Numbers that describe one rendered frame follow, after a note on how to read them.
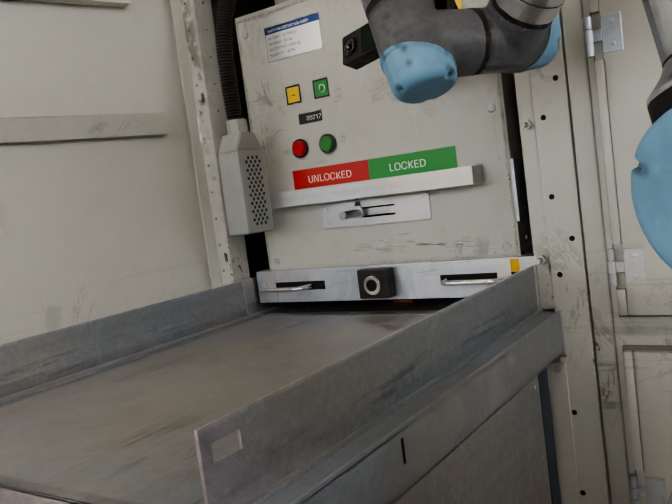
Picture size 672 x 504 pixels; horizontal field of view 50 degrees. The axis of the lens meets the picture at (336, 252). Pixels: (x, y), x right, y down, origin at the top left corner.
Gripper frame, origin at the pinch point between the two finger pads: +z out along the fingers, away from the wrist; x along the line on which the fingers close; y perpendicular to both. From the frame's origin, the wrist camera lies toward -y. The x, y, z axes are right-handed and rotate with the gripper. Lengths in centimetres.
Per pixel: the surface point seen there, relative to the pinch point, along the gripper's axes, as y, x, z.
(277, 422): -2, -48, -53
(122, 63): -54, 11, -2
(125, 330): -48, -37, -10
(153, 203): -53, -13, 6
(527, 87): 15.0, -7.2, -4.6
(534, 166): 14.8, -17.8, -1.7
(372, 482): 2, -54, -46
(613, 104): 25.6, -12.9, -8.6
